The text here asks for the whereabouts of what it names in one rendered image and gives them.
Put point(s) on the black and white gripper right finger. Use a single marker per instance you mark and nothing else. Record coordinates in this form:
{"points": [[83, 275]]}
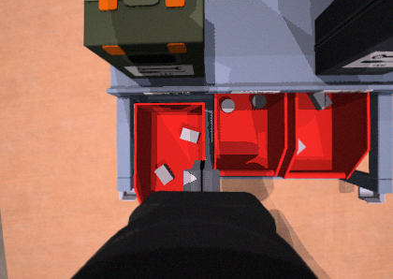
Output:
{"points": [[210, 177]]}

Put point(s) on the black case with orange latches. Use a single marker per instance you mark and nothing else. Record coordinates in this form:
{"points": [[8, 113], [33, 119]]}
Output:
{"points": [[354, 37]]}

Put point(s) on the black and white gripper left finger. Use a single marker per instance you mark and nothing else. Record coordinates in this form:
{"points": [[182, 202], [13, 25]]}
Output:
{"points": [[192, 178]]}

